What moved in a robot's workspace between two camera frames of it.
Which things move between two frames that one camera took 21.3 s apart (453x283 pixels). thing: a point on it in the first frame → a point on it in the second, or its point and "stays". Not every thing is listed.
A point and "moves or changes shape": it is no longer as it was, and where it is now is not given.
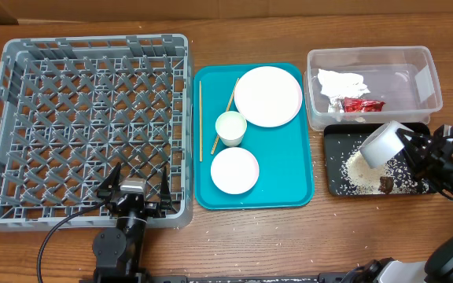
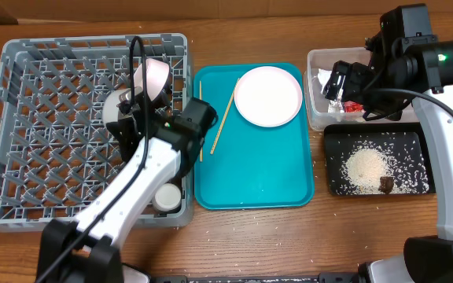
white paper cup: [230, 126] moves or changes shape
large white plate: [268, 96] stays
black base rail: [354, 277] stays
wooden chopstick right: [218, 137] stays
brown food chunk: [386, 184] stays
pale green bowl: [381, 145] → [111, 112]
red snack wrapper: [362, 104] stays
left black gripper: [153, 209] → [126, 127]
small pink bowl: [234, 170] → [157, 78]
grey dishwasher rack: [61, 112] stays
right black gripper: [428, 150] → [337, 84]
